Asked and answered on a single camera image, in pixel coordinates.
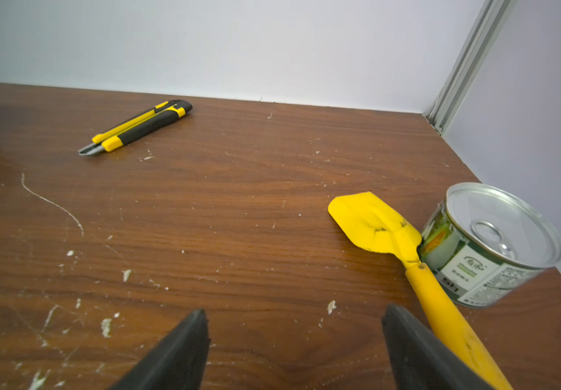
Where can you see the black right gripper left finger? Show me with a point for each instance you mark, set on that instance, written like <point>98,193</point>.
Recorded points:
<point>177,362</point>

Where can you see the silver tin can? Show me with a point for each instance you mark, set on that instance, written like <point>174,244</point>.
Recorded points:
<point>482,243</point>

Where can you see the yellow toy shovel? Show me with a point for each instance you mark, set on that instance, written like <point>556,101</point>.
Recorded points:
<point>374,226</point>

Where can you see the yellow black utility knife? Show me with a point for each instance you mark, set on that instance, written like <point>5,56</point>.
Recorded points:
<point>137,127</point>

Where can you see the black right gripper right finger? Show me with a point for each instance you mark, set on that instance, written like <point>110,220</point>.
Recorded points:
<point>419,360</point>

